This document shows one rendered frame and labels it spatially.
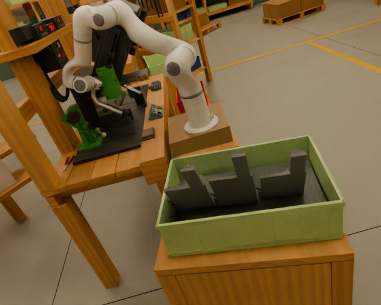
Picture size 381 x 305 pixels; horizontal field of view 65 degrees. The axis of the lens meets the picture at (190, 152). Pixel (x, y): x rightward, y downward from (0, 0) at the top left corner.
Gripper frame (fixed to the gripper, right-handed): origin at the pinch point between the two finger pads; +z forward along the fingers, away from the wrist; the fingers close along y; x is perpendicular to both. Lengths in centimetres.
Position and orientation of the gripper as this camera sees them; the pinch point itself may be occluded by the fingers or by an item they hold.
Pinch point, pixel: (96, 82)
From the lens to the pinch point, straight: 207.1
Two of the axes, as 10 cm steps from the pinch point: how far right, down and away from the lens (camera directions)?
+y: -8.7, -4.7, -1.5
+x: -4.9, 8.4, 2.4
